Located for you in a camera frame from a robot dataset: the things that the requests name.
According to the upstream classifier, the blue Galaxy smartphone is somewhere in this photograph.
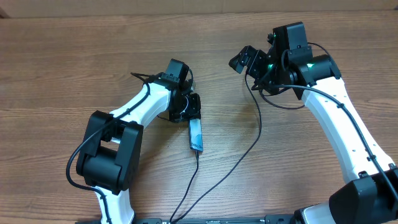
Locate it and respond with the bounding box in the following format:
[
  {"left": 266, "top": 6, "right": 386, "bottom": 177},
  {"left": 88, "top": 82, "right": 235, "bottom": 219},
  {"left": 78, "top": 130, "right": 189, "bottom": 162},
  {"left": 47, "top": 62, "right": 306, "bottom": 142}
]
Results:
[{"left": 188, "top": 118, "right": 203, "bottom": 152}]

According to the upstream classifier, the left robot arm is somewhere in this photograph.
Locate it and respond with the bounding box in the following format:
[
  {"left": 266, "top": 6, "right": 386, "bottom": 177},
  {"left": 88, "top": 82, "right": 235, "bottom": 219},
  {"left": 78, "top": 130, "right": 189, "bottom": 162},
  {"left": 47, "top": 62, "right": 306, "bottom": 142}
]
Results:
[{"left": 71, "top": 59, "right": 203, "bottom": 223}]

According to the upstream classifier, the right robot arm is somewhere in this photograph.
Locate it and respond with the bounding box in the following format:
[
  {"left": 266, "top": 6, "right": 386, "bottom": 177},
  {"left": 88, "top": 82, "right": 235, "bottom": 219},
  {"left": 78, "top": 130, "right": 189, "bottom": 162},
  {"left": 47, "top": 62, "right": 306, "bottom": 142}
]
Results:
[{"left": 229, "top": 22, "right": 397, "bottom": 223}]

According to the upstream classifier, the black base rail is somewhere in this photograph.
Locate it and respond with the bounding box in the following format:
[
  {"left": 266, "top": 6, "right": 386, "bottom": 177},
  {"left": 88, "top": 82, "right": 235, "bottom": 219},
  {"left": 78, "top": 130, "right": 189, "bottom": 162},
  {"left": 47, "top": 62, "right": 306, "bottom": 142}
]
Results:
[{"left": 74, "top": 203, "right": 352, "bottom": 224}]

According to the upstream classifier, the black charging cable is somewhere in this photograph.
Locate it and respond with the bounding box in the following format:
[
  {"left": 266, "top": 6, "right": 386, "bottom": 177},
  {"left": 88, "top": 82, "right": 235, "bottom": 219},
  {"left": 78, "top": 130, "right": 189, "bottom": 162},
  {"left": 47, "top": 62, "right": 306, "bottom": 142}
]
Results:
[{"left": 169, "top": 42, "right": 333, "bottom": 224}]

